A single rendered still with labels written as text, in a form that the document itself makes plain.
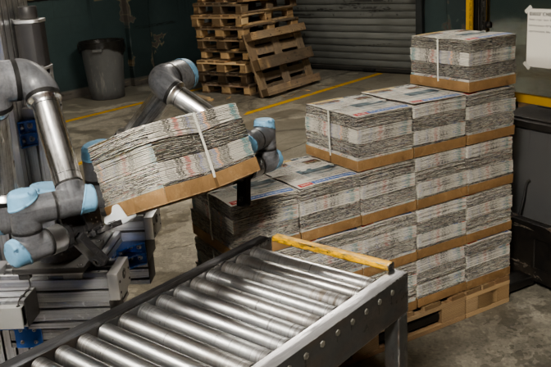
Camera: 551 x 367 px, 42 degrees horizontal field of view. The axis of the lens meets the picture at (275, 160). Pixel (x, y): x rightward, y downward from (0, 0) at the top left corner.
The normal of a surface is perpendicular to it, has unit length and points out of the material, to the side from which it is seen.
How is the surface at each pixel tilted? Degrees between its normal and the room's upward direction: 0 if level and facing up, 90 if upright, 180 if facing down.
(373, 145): 90
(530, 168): 90
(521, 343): 0
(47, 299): 90
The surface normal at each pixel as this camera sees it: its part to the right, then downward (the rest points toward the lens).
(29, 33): -0.05, 0.27
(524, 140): -0.86, 0.19
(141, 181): -0.64, 0.18
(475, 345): -0.06, -0.96
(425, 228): 0.50, 0.20
